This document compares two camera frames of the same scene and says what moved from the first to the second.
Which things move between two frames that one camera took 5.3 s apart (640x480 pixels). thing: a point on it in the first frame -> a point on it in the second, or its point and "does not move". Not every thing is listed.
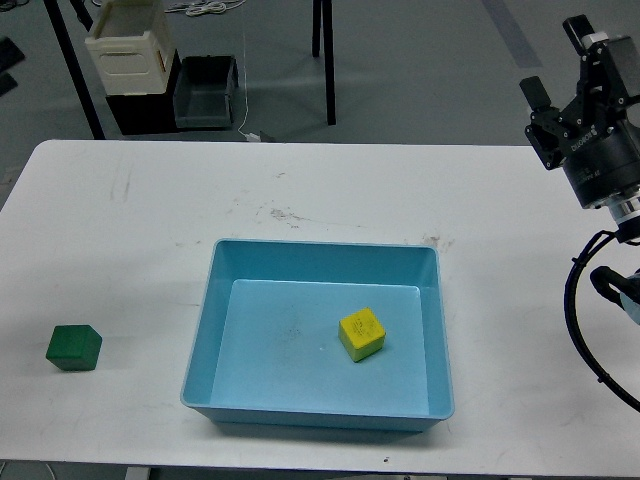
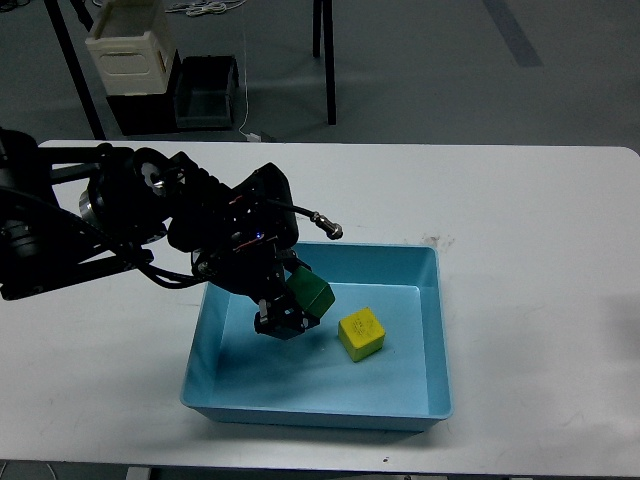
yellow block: (360, 334) does not move
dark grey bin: (203, 91) does not move
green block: (74, 347) -> (310, 291)
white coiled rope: (194, 9) does not move
